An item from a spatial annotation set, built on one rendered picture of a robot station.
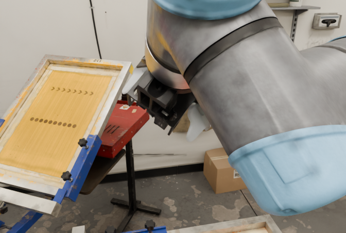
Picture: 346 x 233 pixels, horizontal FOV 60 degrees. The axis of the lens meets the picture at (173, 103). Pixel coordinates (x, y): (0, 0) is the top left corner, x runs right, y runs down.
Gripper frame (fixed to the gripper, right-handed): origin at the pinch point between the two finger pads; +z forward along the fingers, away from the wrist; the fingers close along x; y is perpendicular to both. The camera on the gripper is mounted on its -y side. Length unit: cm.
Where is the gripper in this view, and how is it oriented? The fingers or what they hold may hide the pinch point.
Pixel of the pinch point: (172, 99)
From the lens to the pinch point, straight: 51.0
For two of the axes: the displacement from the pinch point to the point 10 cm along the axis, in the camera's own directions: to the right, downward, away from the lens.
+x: 8.1, 5.8, -0.9
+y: -5.8, 7.6, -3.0
